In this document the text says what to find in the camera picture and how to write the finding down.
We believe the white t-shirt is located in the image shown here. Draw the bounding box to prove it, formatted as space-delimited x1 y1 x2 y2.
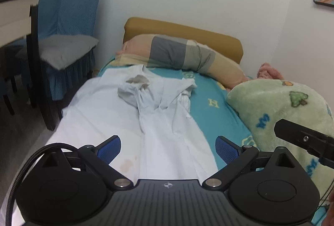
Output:
49 65 217 182

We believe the person's right hand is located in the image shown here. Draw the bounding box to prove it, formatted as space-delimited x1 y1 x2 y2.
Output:
321 191 334 226

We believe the green fleece blanket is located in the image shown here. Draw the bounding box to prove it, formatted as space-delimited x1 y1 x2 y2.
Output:
226 79 333 206

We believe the teal patterned bed sheet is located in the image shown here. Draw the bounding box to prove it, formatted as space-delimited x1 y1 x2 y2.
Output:
97 56 334 226

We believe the pink fluffy blanket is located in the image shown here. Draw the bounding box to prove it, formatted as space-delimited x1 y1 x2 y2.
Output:
256 62 284 80

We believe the mustard yellow headboard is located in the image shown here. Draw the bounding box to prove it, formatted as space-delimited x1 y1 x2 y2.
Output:
123 17 243 64

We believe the grey seat cushion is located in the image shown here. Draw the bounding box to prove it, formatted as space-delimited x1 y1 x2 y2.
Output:
39 34 99 70

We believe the pink grey checked pillow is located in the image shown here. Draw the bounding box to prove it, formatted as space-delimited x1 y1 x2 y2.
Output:
112 34 249 89

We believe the blue covered chair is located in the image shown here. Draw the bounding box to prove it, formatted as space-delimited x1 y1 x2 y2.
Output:
10 0 105 101

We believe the black framed table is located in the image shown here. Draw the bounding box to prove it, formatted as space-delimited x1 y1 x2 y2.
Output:
0 0 65 131

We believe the black braided cable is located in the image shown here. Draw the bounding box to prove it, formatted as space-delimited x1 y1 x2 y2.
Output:
5 143 79 226

